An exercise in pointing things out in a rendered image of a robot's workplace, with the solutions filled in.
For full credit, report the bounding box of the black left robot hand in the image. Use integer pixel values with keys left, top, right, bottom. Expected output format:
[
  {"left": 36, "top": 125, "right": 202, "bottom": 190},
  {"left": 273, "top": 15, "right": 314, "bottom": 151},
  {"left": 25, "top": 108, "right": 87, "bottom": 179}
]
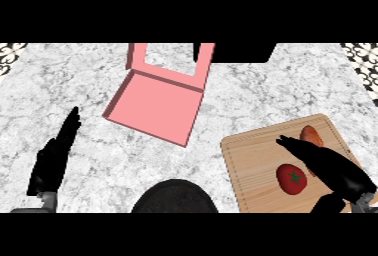
[{"left": 25, "top": 106, "right": 82, "bottom": 197}]

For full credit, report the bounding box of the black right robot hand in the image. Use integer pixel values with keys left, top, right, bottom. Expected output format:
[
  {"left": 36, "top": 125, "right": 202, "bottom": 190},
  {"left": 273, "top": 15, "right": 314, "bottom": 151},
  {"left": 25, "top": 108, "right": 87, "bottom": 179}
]
[{"left": 274, "top": 134, "right": 378, "bottom": 214}]

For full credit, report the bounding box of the red tomato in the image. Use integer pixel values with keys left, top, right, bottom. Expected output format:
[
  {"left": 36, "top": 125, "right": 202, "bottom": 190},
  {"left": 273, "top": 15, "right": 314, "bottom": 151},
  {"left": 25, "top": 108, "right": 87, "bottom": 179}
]
[{"left": 274, "top": 163, "right": 308, "bottom": 196}]

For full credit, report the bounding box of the wooden cutting board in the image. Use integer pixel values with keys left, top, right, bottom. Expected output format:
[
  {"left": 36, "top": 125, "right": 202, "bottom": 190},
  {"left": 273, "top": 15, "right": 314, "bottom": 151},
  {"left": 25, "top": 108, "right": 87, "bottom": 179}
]
[{"left": 218, "top": 113, "right": 378, "bottom": 214}]

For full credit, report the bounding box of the pink cardboard box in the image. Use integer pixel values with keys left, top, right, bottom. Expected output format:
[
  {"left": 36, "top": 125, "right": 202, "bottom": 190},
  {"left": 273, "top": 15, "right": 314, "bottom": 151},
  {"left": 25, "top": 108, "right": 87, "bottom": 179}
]
[{"left": 101, "top": 43, "right": 217, "bottom": 148}]

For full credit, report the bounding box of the orange sweet potato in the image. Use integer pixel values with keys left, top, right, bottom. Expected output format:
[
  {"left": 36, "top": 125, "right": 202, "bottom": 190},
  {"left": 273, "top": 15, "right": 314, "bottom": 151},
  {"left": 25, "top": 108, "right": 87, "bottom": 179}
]
[{"left": 298, "top": 125, "right": 324, "bottom": 148}]

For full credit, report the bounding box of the black round object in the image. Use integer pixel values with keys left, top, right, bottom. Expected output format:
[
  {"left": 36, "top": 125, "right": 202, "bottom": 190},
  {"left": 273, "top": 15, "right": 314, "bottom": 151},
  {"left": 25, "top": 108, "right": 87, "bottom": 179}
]
[{"left": 129, "top": 178, "right": 220, "bottom": 214}]

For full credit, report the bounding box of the black appliance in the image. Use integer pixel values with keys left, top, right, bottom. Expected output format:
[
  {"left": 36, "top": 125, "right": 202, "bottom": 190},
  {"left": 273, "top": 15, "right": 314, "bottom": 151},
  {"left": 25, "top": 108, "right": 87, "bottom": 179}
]
[{"left": 191, "top": 43, "right": 277, "bottom": 64}]

